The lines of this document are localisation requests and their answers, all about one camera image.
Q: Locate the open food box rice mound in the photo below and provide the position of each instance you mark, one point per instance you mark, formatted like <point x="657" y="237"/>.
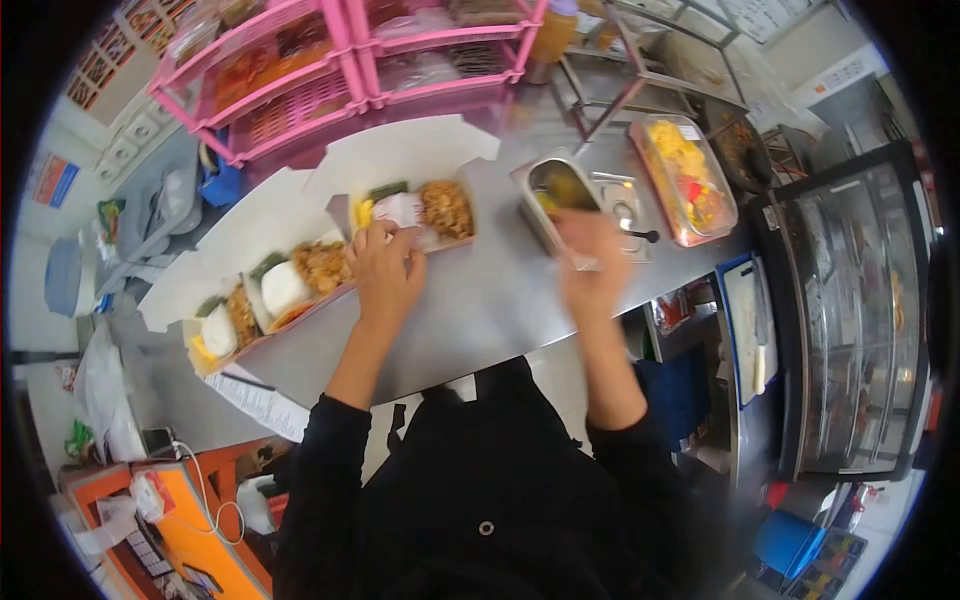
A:
<point x="285" y="289"/>
<point x="219" y="334"/>

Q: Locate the pink plastic shelf rack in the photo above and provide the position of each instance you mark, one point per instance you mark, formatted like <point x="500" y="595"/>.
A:
<point x="300" y="97"/>

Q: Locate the orange table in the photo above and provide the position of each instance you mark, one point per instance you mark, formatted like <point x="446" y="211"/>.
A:
<point x="180" y="540"/>

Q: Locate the dark frying pan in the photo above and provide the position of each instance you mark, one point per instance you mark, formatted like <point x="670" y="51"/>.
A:
<point x="742" y="154"/>

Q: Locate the printed paper sheet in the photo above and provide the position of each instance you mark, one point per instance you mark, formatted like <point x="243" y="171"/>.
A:
<point x="259" y="405"/>

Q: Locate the flat steel lid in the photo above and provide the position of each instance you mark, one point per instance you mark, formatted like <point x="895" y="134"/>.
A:
<point x="622" y="196"/>

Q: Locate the person's body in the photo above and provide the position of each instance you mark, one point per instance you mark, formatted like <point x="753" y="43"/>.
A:
<point x="480" y="487"/>

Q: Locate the steel food container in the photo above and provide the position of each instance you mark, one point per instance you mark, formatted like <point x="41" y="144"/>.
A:
<point x="559" y="187"/>

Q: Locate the open food box white packet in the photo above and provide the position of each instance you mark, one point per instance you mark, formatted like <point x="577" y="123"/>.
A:
<point x="405" y="154"/>

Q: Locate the person's left hand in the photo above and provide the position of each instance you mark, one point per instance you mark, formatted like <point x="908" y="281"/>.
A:
<point x="386" y="277"/>

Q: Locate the person's right fingers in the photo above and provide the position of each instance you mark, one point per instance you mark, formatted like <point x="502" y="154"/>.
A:
<point x="589" y="229"/>

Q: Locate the person's left fingers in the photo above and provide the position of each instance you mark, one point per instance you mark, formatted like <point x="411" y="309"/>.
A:
<point x="373" y="236"/>

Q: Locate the person's right hand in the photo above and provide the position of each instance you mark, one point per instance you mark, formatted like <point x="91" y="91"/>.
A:
<point x="594" y="270"/>

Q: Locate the metal frame rack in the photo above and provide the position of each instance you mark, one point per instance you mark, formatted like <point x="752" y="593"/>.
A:
<point x="645" y="71"/>

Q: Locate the person's left thumb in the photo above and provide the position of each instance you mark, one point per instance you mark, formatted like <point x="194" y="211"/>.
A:
<point x="412" y="244"/>

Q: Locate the blue round lid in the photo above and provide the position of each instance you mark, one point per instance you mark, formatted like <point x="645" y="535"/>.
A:
<point x="63" y="276"/>

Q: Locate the white plastic bag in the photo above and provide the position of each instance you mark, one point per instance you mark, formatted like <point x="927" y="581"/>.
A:
<point x="105" y="397"/>

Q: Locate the clear container of yellow food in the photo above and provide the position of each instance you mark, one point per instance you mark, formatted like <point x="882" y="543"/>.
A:
<point x="686" y="176"/>

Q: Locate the white paper packet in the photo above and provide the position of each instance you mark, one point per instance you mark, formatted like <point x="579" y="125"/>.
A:
<point x="401" y="208"/>

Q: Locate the white cutting board blue rim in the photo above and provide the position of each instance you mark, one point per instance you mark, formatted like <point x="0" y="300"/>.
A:
<point x="739" y="330"/>

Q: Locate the glass display case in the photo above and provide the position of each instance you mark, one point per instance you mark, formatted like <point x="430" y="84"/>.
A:
<point x="855" y="315"/>

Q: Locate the white appliance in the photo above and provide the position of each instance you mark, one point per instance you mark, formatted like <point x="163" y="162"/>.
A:
<point x="840" y="75"/>

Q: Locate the orange liquid bottle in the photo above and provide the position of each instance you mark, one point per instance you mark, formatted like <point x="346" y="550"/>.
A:
<point x="553" y="37"/>

